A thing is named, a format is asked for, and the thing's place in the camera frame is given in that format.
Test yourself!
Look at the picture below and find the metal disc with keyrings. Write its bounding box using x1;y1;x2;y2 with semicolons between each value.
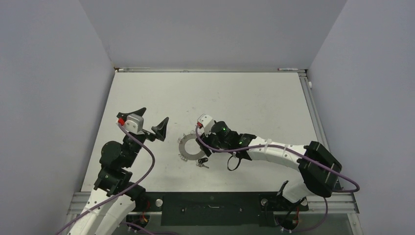
178;133;205;162

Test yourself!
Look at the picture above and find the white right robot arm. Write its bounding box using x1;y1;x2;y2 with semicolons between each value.
196;121;342;210

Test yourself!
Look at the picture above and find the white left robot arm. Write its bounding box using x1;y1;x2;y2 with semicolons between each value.
68;108;169;235

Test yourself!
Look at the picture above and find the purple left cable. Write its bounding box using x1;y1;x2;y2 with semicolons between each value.
55;124;156;235

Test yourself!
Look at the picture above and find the purple cable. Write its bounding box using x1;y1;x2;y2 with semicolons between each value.
195;124;361;193
55;124;156;235

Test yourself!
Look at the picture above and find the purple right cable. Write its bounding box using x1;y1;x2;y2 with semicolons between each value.
195;124;361;193

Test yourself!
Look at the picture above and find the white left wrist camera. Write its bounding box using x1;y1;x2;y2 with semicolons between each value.
118;114;144;135

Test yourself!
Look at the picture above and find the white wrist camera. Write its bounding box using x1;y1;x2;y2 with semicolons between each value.
197;114;215;136
118;114;144;135

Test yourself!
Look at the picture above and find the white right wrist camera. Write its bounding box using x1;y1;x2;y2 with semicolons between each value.
197;114;215;136

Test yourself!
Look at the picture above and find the aluminium rear rail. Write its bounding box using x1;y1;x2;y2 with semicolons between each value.
115;68;306;73

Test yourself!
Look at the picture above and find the aluminium rail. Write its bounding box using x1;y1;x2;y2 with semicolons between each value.
115;68;306;73
299;72;330;151

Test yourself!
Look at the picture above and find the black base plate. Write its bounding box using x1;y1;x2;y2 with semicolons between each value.
126;191;309;227

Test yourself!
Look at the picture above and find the pen on rear rail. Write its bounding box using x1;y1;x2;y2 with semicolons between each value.
277;68;299;71

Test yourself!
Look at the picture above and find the aluminium right rail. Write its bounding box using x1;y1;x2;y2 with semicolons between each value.
299;72;330;151

